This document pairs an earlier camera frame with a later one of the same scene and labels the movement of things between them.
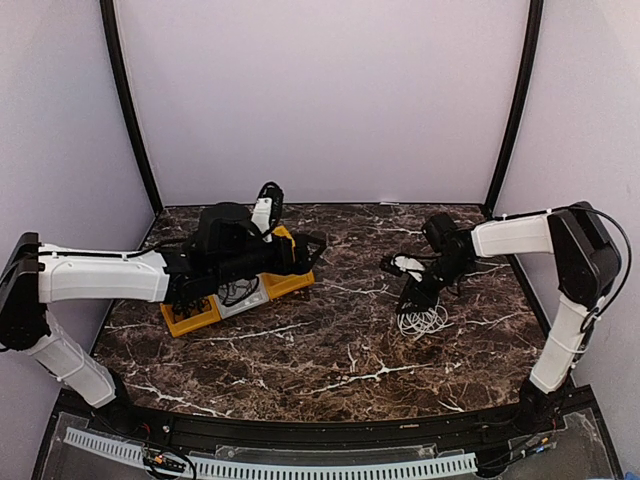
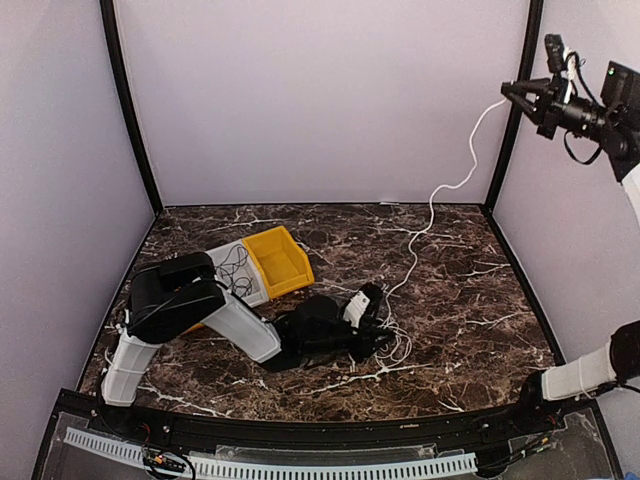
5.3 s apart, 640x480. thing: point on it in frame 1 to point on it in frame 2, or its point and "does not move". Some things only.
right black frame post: x=534 y=13 does not move
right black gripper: x=413 y=291 to x=545 y=88
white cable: x=424 y=322 to x=421 y=230
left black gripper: x=301 y=263 to x=366 y=347
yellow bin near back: x=278 y=282 does not move
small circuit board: x=153 y=455 does not move
